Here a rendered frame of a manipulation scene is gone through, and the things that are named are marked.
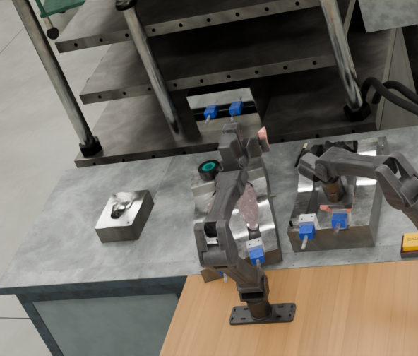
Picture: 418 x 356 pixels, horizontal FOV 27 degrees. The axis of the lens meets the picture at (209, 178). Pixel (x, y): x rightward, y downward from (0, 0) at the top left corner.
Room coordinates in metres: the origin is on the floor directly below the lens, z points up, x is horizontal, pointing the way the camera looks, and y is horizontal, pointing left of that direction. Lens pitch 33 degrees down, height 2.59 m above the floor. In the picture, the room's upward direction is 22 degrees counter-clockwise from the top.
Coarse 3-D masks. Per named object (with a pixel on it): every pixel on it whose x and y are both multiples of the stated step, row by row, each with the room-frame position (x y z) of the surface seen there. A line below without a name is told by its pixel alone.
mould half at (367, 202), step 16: (352, 144) 2.55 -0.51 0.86; (368, 144) 2.41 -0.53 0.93; (384, 144) 2.48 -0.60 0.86; (304, 192) 2.36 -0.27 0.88; (368, 192) 2.23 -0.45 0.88; (304, 208) 2.27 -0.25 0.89; (320, 208) 2.24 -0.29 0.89; (352, 208) 2.17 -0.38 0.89; (368, 208) 2.15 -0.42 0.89; (320, 224) 2.16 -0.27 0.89; (352, 224) 2.10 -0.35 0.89; (368, 224) 2.08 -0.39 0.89; (320, 240) 2.15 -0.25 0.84; (336, 240) 2.12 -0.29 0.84; (352, 240) 2.10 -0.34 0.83; (368, 240) 2.08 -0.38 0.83
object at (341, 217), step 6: (336, 210) 2.12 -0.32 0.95; (342, 210) 2.11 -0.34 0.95; (336, 216) 2.10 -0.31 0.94; (342, 216) 2.09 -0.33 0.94; (348, 216) 2.10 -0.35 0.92; (336, 222) 2.08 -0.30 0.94; (342, 222) 2.07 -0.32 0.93; (348, 222) 2.10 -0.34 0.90; (336, 228) 2.05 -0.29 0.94; (336, 234) 2.03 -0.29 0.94
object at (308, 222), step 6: (300, 216) 2.20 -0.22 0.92; (306, 216) 2.19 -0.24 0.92; (312, 216) 2.18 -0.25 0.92; (300, 222) 2.17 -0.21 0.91; (306, 222) 2.17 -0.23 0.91; (312, 222) 2.16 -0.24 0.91; (300, 228) 2.16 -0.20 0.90; (306, 228) 2.15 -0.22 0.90; (312, 228) 2.14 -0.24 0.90; (300, 234) 2.14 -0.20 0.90; (306, 234) 2.13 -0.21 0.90; (312, 234) 2.12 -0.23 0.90; (306, 240) 2.11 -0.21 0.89
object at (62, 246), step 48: (288, 144) 2.79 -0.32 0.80; (96, 192) 2.99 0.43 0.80; (192, 192) 2.73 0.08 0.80; (288, 192) 2.51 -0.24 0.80; (48, 240) 2.79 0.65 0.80; (96, 240) 2.67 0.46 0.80; (144, 240) 2.56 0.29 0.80; (192, 240) 2.46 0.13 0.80; (288, 240) 2.26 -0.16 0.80; (384, 240) 2.08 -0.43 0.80
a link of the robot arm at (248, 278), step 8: (208, 248) 1.88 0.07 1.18; (216, 248) 1.87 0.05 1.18; (208, 256) 1.86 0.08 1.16; (216, 256) 1.85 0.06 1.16; (224, 256) 1.84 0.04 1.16; (208, 264) 1.86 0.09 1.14; (216, 264) 1.85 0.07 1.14; (224, 264) 1.84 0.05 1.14; (240, 264) 1.91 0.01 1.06; (248, 264) 1.95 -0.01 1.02; (224, 272) 1.90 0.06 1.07; (232, 272) 1.89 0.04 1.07; (240, 272) 1.90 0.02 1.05; (248, 272) 1.93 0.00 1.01; (256, 272) 1.97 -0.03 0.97; (264, 272) 2.01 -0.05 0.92; (240, 280) 1.93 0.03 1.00; (248, 280) 1.93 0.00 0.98; (256, 280) 1.95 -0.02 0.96; (240, 288) 1.97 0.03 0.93; (248, 288) 1.96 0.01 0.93; (256, 288) 1.95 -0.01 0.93
